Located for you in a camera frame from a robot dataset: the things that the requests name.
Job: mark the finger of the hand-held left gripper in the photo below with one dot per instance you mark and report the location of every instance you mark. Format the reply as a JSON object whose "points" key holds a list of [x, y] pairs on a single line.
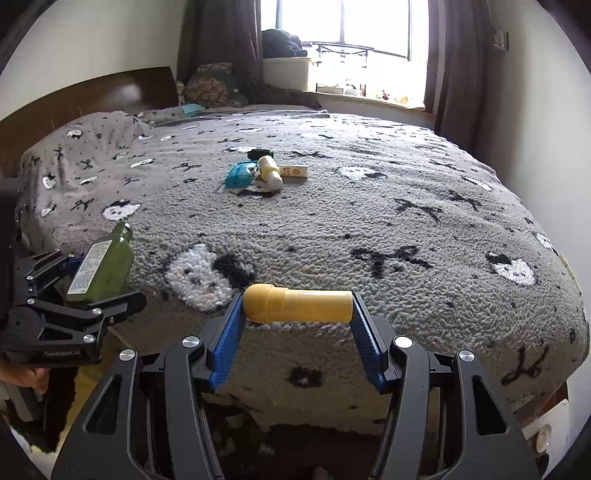
{"points": [[41, 270], [115, 305]]}

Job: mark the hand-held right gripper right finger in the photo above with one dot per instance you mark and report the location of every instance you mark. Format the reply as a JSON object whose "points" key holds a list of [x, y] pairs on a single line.
{"points": [[364, 341]]}

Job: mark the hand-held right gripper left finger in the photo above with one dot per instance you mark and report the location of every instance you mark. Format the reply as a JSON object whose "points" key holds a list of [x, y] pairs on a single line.
{"points": [[228, 341]]}

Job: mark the dark green labelled bottle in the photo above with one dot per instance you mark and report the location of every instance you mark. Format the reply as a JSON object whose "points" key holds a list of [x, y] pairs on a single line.
{"points": [[104, 265]]}

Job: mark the yellow tube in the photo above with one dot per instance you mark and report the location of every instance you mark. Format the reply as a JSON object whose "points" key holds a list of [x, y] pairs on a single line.
{"points": [[298, 303]]}

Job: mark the person's left hand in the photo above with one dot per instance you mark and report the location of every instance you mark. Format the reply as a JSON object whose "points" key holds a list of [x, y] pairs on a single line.
{"points": [[23, 379]]}

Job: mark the dark wooden headboard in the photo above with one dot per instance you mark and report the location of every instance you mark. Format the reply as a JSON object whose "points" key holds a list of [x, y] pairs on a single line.
{"points": [[69, 106]]}

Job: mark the blue packet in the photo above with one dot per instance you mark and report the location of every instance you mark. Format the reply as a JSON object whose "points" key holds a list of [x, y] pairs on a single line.
{"points": [[239, 175]]}

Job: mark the cream yellow bottle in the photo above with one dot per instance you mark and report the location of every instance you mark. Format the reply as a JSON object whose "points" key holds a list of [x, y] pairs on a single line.
{"points": [[269, 171]]}

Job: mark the small yellow white box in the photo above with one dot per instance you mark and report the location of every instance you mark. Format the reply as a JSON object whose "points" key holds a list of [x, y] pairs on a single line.
{"points": [[294, 171]]}

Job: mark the small black bottle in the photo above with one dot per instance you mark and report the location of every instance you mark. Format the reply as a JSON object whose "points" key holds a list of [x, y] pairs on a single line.
{"points": [[260, 153]]}

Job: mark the teal flat item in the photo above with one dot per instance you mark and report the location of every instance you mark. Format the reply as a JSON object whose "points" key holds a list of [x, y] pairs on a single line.
{"points": [[191, 109]]}

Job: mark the patterned brown cushion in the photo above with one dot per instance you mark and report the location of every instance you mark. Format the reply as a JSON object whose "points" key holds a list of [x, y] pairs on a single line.
{"points": [[210, 85]]}

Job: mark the row of small figurines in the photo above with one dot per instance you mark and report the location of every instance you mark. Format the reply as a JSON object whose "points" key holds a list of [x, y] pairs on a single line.
{"points": [[392, 96]]}

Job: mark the white storage box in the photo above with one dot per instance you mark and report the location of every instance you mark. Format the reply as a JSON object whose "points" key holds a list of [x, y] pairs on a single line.
{"points": [[286, 74]]}

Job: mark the dark brown curtain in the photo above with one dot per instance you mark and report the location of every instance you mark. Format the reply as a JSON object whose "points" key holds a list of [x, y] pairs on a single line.
{"points": [[455, 55], [226, 41]]}

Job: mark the dark clothes pile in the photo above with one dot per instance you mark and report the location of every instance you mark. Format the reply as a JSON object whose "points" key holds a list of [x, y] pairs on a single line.
{"points": [[281, 44]]}

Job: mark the window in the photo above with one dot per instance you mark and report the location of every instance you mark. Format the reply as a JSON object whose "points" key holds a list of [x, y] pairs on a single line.
{"points": [[344, 25]]}

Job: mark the wall switch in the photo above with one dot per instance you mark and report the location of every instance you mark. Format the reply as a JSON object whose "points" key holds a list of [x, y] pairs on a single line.
{"points": [[500, 39]]}

